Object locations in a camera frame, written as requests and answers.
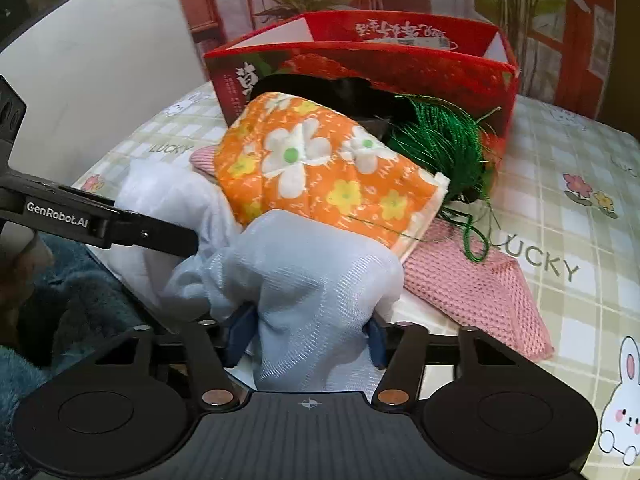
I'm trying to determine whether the pink waffle cloth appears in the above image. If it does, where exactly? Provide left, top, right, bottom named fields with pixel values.
left=190, top=146, right=553, bottom=361

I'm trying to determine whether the white mesh cloth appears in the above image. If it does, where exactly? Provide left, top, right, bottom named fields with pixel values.
left=101, top=159, right=404, bottom=393

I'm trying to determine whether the orange floral towel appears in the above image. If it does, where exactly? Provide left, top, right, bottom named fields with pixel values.
left=212, top=92, right=449, bottom=259

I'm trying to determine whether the green tassel thread bundle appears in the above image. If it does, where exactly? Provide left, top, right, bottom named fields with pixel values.
left=369, top=92, right=501, bottom=263

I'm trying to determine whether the black eye mask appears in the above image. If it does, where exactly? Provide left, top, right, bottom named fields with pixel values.
left=250, top=74, right=414, bottom=140

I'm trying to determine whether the printed room backdrop cloth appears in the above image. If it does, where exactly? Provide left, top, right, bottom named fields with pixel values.
left=180, top=0, right=616, bottom=118

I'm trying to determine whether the person's left hand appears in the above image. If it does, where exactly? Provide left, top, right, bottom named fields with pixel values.
left=1, top=221, right=54, bottom=313

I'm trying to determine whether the teal fuzzy sleeve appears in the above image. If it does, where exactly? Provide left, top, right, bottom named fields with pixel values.
left=1, top=234, right=141, bottom=479

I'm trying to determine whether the white marble panel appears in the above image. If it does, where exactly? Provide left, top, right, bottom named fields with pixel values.
left=1, top=0, right=205, bottom=184

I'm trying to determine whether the green plaid rabbit tablecloth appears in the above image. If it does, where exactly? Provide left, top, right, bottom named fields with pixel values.
left=71, top=79, right=640, bottom=480

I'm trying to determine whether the red strawberry cardboard box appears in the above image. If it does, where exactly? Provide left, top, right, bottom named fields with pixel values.
left=204, top=10, right=520, bottom=159

